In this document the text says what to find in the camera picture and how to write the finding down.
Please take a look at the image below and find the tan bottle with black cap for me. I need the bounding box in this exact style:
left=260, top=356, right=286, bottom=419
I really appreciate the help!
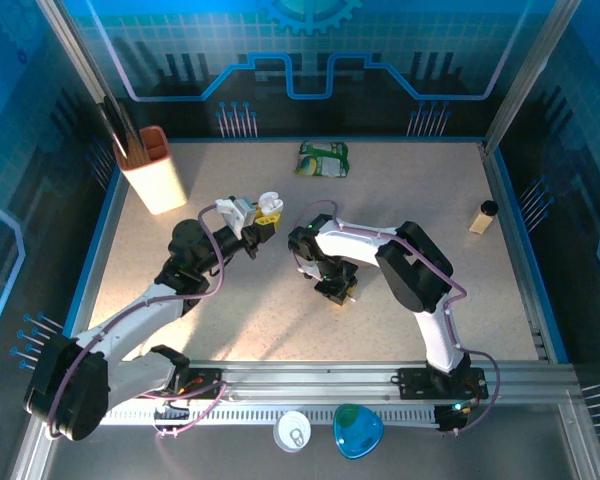
left=468, top=199, right=499, bottom=235

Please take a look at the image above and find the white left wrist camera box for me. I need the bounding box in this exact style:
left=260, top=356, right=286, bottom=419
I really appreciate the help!
left=214, top=197, right=256, bottom=239

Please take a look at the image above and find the white pull-tab can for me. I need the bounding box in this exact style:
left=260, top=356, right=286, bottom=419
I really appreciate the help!
left=272, top=409, right=313, bottom=454

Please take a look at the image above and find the black controller board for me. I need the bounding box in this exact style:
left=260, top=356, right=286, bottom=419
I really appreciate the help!
left=435, top=402, right=474, bottom=434

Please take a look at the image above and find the aluminium corner post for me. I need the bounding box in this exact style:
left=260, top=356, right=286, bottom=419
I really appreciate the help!
left=37, top=0, right=126, bottom=151
left=483, top=0, right=581, bottom=151

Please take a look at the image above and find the black kitchen utensil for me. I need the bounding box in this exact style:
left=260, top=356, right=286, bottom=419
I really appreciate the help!
left=114, top=97, right=142, bottom=146

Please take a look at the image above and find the aluminium table side rail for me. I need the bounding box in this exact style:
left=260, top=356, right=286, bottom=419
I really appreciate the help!
left=54, top=167, right=129, bottom=364
left=479, top=141, right=556, bottom=362

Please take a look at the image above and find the long aluminium base rail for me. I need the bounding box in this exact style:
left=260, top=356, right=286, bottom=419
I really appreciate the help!
left=39, top=360, right=581, bottom=401

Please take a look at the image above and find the green snack bag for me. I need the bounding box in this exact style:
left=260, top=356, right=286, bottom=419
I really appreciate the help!
left=293, top=139, right=351, bottom=180

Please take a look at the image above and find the blue triangular plastic container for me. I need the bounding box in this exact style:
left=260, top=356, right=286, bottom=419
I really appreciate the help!
left=332, top=403, right=385, bottom=460

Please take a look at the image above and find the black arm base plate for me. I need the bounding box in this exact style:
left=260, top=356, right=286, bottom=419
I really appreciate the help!
left=149, top=367, right=221, bottom=400
left=397, top=367, right=489, bottom=401

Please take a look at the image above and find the white slotted cable duct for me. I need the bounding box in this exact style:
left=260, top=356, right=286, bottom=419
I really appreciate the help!
left=99, top=405, right=439, bottom=426

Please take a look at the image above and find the salmon utensil holder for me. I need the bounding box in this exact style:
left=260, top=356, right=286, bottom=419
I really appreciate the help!
left=112, top=125, right=189, bottom=216

